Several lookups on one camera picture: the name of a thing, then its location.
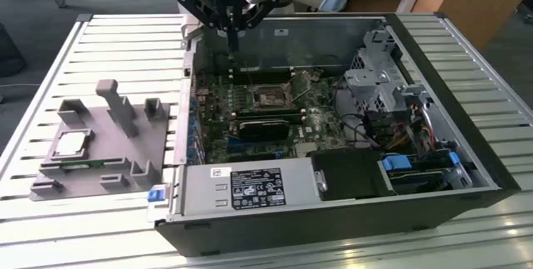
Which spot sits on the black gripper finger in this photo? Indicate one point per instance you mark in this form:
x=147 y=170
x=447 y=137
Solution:
x=254 y=16
x=200 y=10

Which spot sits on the thin metal locking lever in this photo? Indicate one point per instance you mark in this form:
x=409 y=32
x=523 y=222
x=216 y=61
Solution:
x=250 y=77

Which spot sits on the silver CPU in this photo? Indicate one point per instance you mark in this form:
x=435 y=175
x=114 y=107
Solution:
x=71 y=144

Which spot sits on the CPU socket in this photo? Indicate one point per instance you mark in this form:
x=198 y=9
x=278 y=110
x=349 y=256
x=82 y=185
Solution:
x=270 y=95

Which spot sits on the metal drive cage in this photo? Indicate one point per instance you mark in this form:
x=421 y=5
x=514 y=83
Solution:
x=375 y=78

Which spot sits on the black graphics card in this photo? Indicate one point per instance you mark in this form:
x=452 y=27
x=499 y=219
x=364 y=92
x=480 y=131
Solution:
x=262 y=130

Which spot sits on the green motherboard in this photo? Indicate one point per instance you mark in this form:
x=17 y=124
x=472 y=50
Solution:
x=321 y=122

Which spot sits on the silver chipset heatsink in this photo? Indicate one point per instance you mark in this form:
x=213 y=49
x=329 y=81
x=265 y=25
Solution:
x=306 y=150

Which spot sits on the grey parts rack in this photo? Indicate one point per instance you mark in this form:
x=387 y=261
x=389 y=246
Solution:
x=109 y=153

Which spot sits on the wooden cabinet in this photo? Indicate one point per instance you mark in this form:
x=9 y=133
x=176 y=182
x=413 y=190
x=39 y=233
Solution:
x=479 y=0

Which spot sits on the green RAM stick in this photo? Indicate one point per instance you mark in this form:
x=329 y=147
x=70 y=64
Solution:
x=98 y=163

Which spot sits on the black plastic shroud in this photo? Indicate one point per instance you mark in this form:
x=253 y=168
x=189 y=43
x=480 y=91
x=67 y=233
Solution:
x=355 y=172

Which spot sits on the hard disk in blue carrier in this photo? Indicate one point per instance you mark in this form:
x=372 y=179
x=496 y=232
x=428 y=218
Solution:
x=396 y=163

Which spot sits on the grey power supply unit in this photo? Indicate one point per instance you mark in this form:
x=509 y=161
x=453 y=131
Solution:
x=200 y=194

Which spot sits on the blue case latch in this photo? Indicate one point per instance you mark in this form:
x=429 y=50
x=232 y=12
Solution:
x=155 y=195

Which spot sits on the black open PC case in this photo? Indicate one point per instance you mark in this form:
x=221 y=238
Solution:
x=292 y=234

